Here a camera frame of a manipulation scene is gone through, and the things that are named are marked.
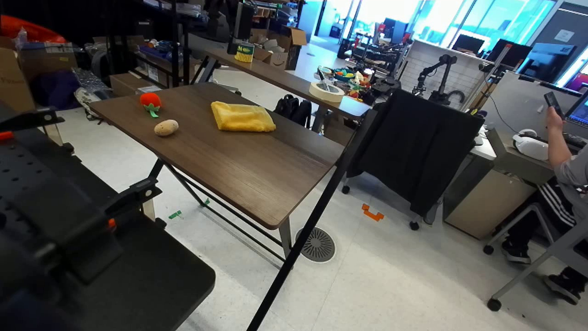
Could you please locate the red toy tomato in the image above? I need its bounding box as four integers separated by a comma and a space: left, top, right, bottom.
138, 91, 164, 120

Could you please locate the dark blue bag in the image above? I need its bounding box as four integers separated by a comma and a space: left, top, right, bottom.
30, 70, 85, 113

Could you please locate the black phone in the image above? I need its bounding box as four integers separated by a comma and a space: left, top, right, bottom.
542, 91, 566, 120

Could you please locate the beige toy potato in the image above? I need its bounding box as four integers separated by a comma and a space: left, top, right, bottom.
151, 118, 182, 139

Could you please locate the red orange bag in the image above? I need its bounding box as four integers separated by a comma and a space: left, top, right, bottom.
0, 13, 68, 47

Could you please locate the yellow towel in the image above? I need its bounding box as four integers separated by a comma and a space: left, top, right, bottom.
210, 100, 280, 135

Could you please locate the large cardboard box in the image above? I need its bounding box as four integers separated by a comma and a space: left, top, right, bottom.
0, 47, 37, 116

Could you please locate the colourful toy pile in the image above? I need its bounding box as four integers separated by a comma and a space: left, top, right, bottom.
318, 63, 401, 100

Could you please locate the small cardboard box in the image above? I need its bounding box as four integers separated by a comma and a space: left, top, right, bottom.
287, 26, 311, 48

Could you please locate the orange black bar clamp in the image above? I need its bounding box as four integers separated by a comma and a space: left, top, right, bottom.
0, 105, 66, 148
101, 175, 166, 234

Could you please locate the long grey desk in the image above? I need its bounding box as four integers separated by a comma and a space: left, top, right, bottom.
186, 32, 373, 120

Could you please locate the black metal table frame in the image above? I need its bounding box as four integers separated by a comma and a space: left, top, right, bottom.
142, 155, 296, 267

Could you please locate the white rounded device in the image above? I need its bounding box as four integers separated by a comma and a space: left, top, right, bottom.
511, 127, 557, 164

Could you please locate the black cloth covered cart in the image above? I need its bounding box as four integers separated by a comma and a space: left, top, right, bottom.
340, 89, 487, 234

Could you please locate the cream tape roll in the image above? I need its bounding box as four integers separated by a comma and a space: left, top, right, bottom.
307, 80, 348, 107

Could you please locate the yellow box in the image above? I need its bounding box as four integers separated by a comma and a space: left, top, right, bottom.
232, 43, 258, 67

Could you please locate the seated person grey shirt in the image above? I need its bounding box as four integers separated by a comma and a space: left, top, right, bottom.
500, 144, 588, 306

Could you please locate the beige pedestal cabinet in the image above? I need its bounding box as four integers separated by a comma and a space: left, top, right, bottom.
443, 155, 539, 241

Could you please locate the round grey floor drain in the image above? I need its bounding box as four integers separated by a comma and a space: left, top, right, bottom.
298, 227, 338, 265

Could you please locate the grey partition panel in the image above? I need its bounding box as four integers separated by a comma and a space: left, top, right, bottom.
484, 70, 553, 140

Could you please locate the black computer monitor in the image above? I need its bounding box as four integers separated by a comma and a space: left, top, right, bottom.
485, 37, 533, 70
517, 41, 577, 85
450, 34, 491, 56

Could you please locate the black shelving unit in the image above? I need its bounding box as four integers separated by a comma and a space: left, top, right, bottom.
109, 0, 188, 89

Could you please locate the black metal pole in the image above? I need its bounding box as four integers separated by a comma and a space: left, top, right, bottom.
245, 109, 381, 331

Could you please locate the black pegboard robot cart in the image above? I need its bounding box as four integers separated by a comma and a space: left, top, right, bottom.
0, 100, 217, 331

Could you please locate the seated person's hand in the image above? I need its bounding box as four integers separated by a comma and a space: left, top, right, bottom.
544, 105, 566, 133

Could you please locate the blue laptop screen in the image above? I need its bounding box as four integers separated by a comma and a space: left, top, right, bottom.
563, 91, 588, 129

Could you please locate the black backpack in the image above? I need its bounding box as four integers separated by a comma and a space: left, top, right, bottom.
272, 93, 316, 129

